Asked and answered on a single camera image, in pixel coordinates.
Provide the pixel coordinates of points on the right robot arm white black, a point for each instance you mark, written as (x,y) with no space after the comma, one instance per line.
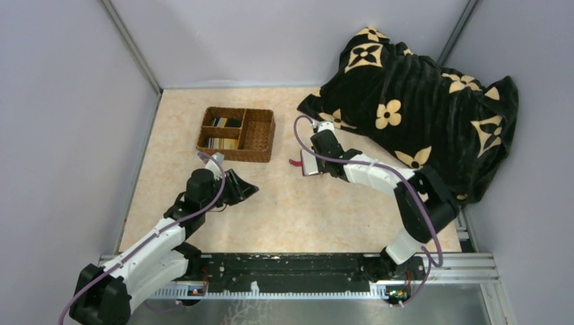
(425,204)

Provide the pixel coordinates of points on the cards in lower compartment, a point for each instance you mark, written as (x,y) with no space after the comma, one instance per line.
(221,143)

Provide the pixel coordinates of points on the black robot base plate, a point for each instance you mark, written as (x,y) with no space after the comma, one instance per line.
(324,273)

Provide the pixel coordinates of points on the cards in upper compartment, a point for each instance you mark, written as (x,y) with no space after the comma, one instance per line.
(224,122)

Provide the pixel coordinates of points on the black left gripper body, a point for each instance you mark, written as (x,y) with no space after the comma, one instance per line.
(235,187)

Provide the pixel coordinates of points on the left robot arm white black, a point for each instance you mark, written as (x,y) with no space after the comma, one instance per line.
(148,255)

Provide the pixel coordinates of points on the red leather card holder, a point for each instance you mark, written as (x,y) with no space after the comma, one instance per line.
(298,163)

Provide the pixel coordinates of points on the aluminium frame rail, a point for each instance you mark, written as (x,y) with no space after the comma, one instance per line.
(456,268)

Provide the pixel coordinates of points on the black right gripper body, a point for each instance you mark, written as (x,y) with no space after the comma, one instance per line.
(323,138)

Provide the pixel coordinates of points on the brown wicker basket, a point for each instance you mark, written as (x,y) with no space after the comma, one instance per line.
(255,135)

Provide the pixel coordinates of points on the black floral blanket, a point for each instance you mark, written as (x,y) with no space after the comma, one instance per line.
(422,113)

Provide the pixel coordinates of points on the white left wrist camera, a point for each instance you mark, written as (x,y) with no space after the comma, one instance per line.
(214,162)

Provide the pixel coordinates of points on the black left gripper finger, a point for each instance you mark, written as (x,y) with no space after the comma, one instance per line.
(233,196)
(233,181)

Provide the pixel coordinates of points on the cards in compartment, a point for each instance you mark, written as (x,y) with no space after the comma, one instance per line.
(224,122)
(221,143)

